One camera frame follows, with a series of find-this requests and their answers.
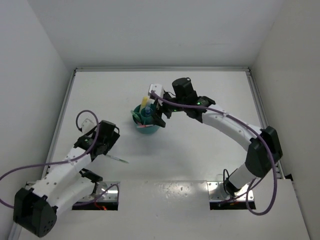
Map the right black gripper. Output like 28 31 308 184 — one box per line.
149 92 186 127

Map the blue cap spray bottle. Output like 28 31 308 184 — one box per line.
144 106 152 118

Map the yellow highlighter marker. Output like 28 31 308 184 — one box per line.
140 96 149 111

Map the green correction tape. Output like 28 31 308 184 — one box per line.
130 110 142 123

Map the red pen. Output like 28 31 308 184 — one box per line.
137 124 155 129

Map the green pen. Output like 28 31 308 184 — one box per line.
105 154 129 164

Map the blue highlighter marker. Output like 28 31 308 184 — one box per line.
147 99 154 106

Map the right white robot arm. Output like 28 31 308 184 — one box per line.
148 77 283 199

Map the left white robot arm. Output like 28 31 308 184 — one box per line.
13 120 120 238

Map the teal round organizer container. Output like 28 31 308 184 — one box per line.
132 104 160 135

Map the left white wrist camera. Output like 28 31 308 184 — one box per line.
80 118 96 134

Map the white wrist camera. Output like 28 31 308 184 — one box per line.
148 83 164 98
80 118 96 134

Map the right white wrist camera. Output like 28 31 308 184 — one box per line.
148 83 164 98

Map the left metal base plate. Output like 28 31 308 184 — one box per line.
78 181 120 203

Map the metal base plate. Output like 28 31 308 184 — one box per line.
207 181 249 203
78 181 120 203

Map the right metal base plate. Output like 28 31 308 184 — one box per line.
207 181 249 203

